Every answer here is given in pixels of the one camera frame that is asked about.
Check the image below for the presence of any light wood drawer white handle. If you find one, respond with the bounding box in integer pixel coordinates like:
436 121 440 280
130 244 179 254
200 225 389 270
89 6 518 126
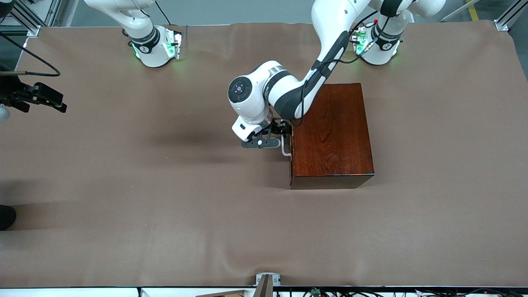
281 124 294 184

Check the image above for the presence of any dark brown wooden cabinet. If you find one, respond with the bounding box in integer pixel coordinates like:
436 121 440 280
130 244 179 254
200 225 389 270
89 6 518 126
289 83 375 190

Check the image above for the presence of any green-lit connector box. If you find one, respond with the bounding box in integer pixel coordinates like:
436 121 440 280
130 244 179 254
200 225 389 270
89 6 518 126
351 27 368 56
163 26 183 61

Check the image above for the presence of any black shoe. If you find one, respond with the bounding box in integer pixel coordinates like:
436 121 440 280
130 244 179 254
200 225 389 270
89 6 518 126
0 205 17 231

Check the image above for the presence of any brown table mat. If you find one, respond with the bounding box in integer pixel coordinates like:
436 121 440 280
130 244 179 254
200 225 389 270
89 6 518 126
0 21 528 288

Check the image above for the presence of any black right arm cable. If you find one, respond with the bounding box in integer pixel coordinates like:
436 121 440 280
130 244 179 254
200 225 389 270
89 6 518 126
0 32 61 78

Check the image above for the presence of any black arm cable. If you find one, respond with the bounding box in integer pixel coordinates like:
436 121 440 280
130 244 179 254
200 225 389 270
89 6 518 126
291 10 390 127
0 32 61 78

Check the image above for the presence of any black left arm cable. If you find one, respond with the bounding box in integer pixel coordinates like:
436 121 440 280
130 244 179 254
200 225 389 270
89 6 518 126
291 10 390 127

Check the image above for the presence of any black base cable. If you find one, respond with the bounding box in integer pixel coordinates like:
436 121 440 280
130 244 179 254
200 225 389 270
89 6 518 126
154 0 172 26

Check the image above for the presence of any small metal bracket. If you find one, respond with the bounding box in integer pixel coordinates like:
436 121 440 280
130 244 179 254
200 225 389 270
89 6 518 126
255 273 282 287

